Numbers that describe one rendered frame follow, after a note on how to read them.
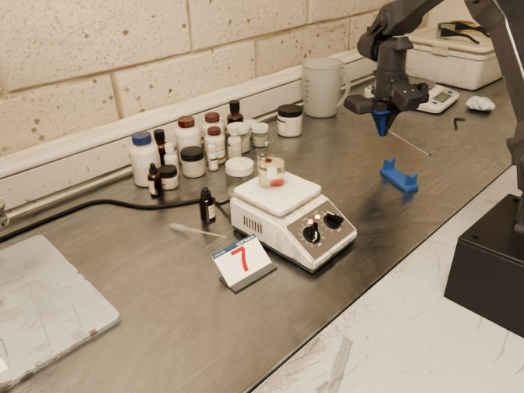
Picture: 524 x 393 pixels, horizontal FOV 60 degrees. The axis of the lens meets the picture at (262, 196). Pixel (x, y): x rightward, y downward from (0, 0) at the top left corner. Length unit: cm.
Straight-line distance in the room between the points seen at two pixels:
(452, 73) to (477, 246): 111
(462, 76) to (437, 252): 97
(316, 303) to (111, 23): 73
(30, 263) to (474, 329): 72
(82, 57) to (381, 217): 70
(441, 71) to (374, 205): 89
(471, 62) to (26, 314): 146
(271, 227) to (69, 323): 34
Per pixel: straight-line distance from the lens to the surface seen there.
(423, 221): 93
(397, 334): 69
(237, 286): 74
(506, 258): 68
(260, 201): 78
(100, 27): 107
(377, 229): 88
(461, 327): 73
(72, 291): 78
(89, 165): 107
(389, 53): 100
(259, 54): 136
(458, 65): 172
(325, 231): 79
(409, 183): 102
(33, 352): 71
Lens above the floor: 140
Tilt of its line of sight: 31 degrees down
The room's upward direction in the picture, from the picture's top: 1 degrees counter-clockwise
